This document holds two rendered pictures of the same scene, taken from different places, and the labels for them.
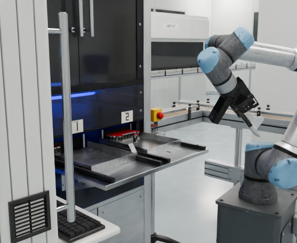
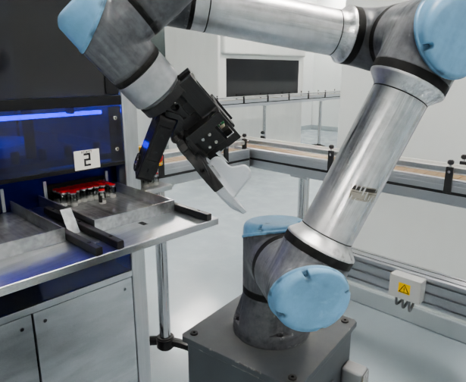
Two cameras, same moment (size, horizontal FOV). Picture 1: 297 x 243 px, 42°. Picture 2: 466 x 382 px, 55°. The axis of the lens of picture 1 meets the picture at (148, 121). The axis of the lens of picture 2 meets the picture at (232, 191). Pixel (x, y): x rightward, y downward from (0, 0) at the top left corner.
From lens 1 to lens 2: 0.80 m
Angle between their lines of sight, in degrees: 5
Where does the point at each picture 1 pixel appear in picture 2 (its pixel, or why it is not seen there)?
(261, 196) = (269, 333)
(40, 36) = not seen: outside the picture
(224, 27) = not seen: hidden behind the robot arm
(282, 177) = (294, 310)
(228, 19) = not seen: hidden behind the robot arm
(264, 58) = (268, 30)
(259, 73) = (345, 93)
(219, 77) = (117, 65)
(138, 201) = (121, 296)
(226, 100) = (157, 126)
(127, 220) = (100, 328)
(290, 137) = (318, 215)
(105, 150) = (29, 219)
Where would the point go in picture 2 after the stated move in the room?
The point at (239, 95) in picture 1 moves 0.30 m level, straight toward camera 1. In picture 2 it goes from (192, 114) to (54, 147)
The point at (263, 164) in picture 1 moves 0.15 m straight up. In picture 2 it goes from (262, 273) to (264, 183)
